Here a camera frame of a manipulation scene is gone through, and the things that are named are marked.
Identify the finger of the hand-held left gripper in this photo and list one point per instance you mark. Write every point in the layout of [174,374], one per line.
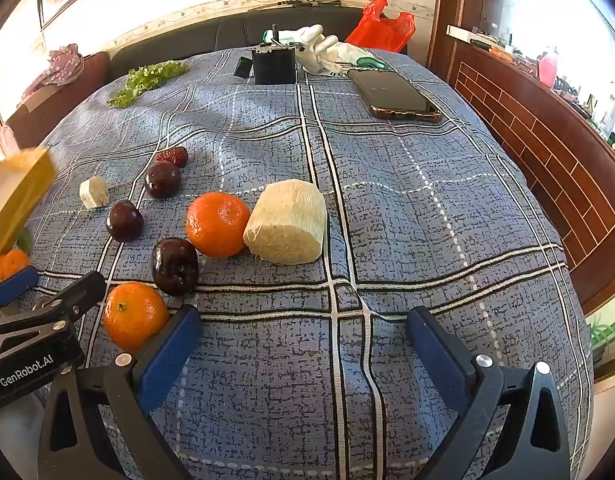
[80,290]
[15,282]

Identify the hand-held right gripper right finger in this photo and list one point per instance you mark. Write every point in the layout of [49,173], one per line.
[437,355]

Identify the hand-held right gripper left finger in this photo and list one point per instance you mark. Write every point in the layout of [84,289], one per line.
[167,355]

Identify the orange mandarin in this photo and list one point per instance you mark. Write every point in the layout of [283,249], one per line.
[135,316]
[217,224]
[10,264]

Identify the dark red plum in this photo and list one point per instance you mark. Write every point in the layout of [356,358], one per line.
[124,220]
[162,179]
[175,266]

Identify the yellow cardboard tray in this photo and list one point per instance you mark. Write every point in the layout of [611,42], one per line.
[17,190]

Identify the small peeled sugarcane piece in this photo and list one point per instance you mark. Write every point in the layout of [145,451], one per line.
[94,192]

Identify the large peeled sugarcane piece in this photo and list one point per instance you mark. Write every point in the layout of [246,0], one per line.
[286,230]

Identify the blue plaid tablecloth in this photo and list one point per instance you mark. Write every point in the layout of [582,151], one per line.
[412,210]

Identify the red date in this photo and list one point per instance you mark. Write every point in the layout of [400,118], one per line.
[172,156]

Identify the brown armchair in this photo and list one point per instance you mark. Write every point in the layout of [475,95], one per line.
[52,107]

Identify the green lettuce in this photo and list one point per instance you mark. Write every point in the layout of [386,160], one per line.
[147,80]

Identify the purple floral cloth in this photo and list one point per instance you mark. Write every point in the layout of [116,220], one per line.
[62,65]

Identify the brown wooden cabinet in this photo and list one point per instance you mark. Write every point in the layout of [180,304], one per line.
[537,150]

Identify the black smartphone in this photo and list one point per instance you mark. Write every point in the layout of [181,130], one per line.
[395,95]

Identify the small black device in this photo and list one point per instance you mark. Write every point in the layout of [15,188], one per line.
[244,67]

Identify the black box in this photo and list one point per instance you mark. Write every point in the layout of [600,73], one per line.
[273,66]

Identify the pink bottle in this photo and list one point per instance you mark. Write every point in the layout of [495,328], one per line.
[548,67]

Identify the white gloves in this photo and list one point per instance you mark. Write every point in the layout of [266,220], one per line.
[312,42]

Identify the red plastic bag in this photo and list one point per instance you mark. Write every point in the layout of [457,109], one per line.
[382,22]

